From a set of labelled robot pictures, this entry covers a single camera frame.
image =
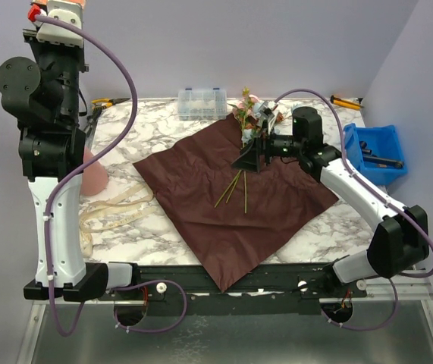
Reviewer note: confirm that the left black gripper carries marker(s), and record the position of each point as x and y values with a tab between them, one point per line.
37	45

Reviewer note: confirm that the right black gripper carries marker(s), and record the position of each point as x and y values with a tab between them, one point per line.
260	149

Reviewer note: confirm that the pink bud flower stem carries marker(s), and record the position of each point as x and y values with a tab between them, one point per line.
241	175

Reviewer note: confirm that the beige printed ribbon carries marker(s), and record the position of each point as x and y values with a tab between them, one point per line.
132	205

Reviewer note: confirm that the blue flower stem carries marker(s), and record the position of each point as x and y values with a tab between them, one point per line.
249	121

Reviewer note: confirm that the peach rose flower stem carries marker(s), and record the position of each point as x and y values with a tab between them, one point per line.
82	3

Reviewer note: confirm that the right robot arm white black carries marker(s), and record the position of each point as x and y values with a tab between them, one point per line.
400	232

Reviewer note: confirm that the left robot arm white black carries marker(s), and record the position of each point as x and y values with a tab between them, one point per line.
43	95

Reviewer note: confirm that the pink cylindrical vase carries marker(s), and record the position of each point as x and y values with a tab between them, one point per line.
95	179

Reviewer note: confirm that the clear plastic organizer box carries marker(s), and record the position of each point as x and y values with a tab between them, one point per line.
195	104

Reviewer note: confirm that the yellow black utility knife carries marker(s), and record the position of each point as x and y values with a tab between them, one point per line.
345	103

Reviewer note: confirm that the black tool in bin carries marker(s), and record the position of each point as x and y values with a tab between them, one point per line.
369	157

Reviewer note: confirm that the blue plastic bin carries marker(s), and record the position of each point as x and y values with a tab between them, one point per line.
384	142

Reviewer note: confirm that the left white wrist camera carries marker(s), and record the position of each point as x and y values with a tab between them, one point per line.
65	12

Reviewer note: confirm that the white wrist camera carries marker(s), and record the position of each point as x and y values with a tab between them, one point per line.
267	117
65	12

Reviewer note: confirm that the yellow handled pliers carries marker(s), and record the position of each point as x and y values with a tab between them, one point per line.
107	103

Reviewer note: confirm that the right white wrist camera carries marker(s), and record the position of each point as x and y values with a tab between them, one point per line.
267	117

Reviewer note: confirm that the aluminium extrusion rail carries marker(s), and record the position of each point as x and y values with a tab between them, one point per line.
300	282

